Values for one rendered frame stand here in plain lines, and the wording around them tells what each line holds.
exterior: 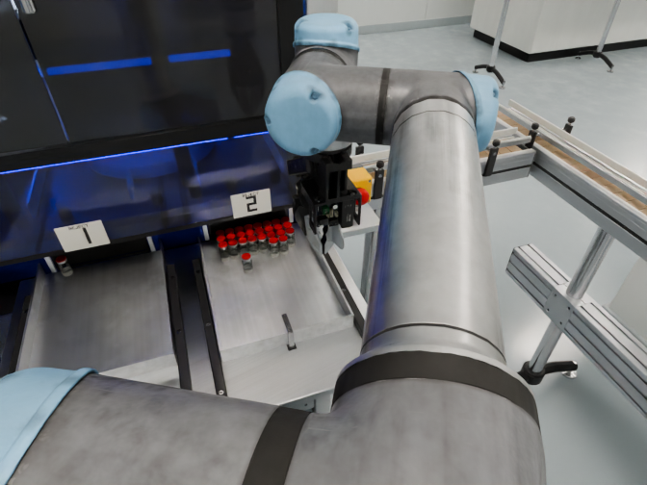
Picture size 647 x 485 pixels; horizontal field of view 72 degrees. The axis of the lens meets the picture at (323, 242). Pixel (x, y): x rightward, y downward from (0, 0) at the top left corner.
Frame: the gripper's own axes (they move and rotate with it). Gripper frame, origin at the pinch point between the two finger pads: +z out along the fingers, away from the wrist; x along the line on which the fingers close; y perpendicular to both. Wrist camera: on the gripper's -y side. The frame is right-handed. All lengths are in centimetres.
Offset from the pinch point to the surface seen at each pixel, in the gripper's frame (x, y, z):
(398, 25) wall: 270, -485, 103
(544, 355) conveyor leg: 87, -10, 84
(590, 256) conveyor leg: 86, -11, 37
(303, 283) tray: 0.2, -12.6, 21.3
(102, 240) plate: -37.8, -26.4, 9.3
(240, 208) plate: -9.5, -26.4, 8.1
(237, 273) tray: -13.0, -20.5, 21.3
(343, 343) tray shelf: 2.6, 5.0, 21.6
